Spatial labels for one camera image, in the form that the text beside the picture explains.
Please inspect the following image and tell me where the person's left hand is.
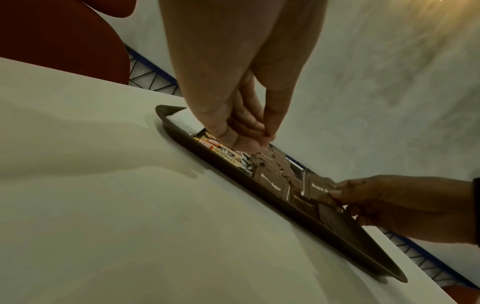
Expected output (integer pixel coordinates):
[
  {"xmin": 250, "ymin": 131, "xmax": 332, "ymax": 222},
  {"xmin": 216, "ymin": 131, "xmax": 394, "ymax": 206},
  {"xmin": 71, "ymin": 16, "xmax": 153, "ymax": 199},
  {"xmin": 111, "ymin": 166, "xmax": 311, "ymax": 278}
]
[{"xmin": 157, "ymin": 0, "xmax": 328, "ymax": 149}]

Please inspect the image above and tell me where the person's right hand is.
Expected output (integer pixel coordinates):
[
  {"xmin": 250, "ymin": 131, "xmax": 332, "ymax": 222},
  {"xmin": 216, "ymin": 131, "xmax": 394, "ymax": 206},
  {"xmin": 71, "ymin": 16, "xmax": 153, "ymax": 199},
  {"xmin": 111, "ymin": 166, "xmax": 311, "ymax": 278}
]
[{"xmin": 329, "ymin": 175, "xmax": 477, "ymax": 246}]

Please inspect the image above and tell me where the brown plastic tray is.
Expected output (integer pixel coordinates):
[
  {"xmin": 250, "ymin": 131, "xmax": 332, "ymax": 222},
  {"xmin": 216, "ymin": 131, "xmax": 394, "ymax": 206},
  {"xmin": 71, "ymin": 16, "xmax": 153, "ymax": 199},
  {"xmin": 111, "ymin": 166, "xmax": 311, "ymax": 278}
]
[{"xmin": 155, "ymin": 104, "xmax": 409, "ymax": 283}]

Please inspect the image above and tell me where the row of white sachets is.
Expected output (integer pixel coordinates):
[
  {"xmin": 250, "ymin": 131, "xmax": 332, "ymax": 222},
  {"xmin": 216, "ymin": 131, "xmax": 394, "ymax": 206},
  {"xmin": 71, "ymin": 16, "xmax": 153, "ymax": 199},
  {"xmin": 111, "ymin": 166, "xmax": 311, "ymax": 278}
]
[{"xmin": 164, "ymin": 108, "xmax": 207, "ymax": 136}]

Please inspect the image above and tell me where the row of coffee stick packets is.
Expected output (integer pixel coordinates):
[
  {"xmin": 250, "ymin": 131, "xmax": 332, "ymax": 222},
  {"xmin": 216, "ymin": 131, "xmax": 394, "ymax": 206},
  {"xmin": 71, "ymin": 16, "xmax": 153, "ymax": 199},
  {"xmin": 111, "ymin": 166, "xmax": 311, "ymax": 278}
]
[{"xmin": 193, "ymin": 130, "xmax": 253, "ymax": 174}]

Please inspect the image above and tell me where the single brown sugar sachet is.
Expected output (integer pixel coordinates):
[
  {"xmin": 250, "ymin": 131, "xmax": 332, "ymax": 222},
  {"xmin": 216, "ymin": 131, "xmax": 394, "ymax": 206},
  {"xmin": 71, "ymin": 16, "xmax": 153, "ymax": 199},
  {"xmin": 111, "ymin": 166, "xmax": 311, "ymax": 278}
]
[{"xmin": 302, "ymin": 170, "xmax": 339, "ymax": 206}]

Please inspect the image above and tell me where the row of brown sugar packets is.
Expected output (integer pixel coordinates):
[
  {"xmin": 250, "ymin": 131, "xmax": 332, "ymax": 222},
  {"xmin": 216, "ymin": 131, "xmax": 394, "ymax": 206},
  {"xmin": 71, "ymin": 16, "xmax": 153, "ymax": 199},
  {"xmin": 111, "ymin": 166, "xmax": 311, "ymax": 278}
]
[
  {"xmin": 248, "ymin": 145, "xmax": 295, "ymax": 200},
  {"xmin": 290, "ymin": 169, "xmax": 344, "ymax": 213}
]

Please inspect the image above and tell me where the right wristband with marker tags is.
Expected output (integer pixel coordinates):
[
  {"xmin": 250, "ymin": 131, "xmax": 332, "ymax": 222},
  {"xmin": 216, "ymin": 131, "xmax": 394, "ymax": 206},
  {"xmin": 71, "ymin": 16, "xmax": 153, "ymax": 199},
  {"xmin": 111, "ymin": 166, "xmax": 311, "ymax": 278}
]
[{"xmin": 472, "ymin": 177, "xmax": 480, "ymax": 248}]

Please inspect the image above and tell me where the purple mesh railing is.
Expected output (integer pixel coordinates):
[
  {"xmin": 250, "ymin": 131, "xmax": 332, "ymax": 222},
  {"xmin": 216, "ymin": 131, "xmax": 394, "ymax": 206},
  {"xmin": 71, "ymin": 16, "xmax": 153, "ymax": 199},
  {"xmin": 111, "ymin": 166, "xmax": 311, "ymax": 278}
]
[{"xmin": 123, "ymin": 44, "xmax": 472, "ymax": 290}]

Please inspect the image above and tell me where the red padded chair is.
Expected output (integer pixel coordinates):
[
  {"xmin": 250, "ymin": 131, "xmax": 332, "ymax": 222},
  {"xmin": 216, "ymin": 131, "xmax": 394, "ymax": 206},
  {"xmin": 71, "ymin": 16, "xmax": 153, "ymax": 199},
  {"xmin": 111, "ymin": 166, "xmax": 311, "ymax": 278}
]
[
  {"xmin": 0, "ymin": 0, "xmax": 136, "ymax": 86},
  {"xmin": 442, "ymin": 284, "xmax": 480, "ymax": 304}
]

